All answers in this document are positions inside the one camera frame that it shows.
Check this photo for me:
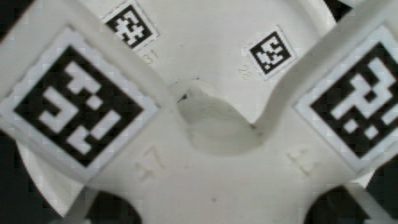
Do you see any white cylindrical table leg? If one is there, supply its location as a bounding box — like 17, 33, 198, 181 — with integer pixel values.
168, 78, 264, 134

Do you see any white round table top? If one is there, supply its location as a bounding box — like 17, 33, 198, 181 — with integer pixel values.
13, 0, 333, 224

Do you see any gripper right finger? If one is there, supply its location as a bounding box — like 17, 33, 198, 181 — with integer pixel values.
305, 183, 390, 224

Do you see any white cross-shaped table base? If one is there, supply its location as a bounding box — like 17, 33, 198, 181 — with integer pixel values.
0, 0, 398, 224

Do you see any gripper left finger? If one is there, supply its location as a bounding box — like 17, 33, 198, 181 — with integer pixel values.
56, 188, 145, 224

